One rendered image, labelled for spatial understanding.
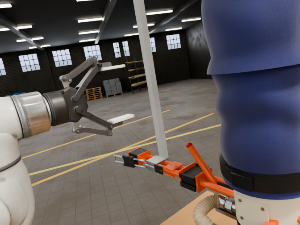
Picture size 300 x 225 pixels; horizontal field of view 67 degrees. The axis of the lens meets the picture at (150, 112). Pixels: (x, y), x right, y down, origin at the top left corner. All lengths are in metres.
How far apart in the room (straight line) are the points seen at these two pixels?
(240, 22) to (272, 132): 0.23
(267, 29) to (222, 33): 0.08
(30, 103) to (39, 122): 0.04
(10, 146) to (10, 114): 0.06
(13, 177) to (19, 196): 0.04
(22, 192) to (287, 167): 0.54
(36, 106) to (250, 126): 0.44
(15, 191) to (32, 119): 0.14
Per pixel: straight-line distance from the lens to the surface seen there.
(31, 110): 0.49
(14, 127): 0.49
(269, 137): 0.53
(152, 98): 3.83
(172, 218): 1.83
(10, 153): 0.50
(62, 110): 0.51
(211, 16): 0.53
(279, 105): 0.52
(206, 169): 0.79
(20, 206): 0.52
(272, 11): 0.50
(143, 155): 1.06
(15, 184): 0.51
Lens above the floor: 1.64
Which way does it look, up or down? 11 degrees down
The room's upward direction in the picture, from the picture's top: 10 degrees counter-clockwise
